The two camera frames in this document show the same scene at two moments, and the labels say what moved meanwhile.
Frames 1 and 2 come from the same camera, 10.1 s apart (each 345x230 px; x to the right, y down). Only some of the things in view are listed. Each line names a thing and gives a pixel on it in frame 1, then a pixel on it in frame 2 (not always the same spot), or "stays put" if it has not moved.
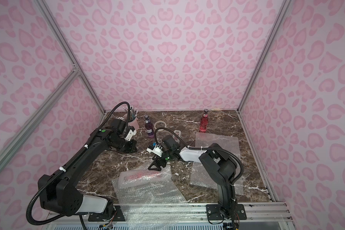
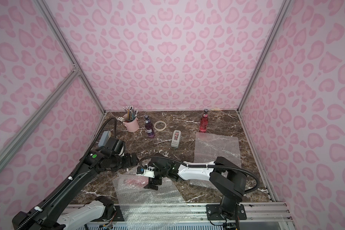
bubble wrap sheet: x=150 y=200 stays put
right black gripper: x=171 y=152 → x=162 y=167
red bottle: x=204 y=122 stays put
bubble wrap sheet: x=201 y=176 stays put
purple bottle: x=149 y=127 stays put
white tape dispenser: x=178 y=132 stays put
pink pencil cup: x=134 y=122 stays put
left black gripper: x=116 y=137 → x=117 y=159
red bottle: x=141 y=174 → x=137 y=181
